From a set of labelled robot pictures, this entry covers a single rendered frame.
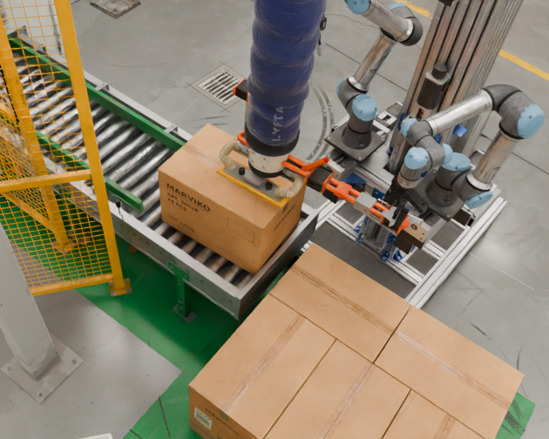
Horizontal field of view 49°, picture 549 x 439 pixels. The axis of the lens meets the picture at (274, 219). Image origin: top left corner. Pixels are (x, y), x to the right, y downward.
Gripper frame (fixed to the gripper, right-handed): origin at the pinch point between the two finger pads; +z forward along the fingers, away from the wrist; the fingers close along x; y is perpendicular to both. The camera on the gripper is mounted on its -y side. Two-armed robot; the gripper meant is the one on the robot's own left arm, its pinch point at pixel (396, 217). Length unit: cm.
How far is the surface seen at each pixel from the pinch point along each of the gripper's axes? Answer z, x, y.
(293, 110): -30, 4, 51
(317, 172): -1.5, -0.1, 37.4
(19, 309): 60, 98, 121
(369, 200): -1.4, 0.4, 12.9
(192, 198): 37, 17, 89
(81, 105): -15, 41, 125
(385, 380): 70, 27, -28
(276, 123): -25, 9, 55
